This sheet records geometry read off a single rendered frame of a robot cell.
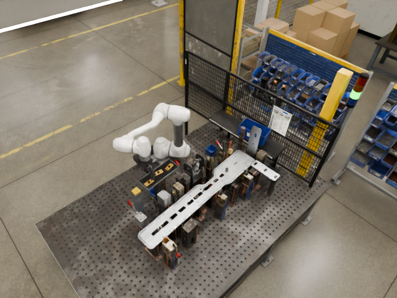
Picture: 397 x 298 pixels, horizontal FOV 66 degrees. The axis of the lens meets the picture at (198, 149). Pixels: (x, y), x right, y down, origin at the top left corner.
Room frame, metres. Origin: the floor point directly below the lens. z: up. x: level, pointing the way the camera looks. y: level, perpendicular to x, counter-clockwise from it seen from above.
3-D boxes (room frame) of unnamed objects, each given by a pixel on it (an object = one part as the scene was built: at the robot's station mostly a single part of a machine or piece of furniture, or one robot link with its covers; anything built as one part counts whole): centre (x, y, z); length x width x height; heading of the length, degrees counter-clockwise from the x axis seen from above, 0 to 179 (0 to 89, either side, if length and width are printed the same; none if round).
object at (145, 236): (1.65, -0.05, 1.00); 1.38 x 0.22 x 0.02; 139
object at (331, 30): (6.08, -2.44, 0.52); 1.20 x 0.80 x 1.05; 132
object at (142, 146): (1.61, 0.43, 1.61); 0.13 x 0.11 x 0.16; 84
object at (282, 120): (2.37, -0.81, 1.30); 0.23 x 0.02 x 0.31; 49
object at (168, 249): (1.11, 0.19, 0.88); 0.15 x 0.11 x 0.36; 49
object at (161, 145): (2.29, 0.40, 0.92); 0.18 x 0.16 x 0.22; 84
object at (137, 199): (1.52, 0.51, 0.92); 0.08 x 0.08 x 0.44; 49
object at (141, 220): (1.34, 0.45, 0.88); 0.11 x 0.10 x 0.36; 49
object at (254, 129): (2.21, -0.55, 1.17); 0.12 x 0.01 x 0.34; 49
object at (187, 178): (1.78, 0.11, 0.89); 0.13 x 0.11 x 0.38; 49
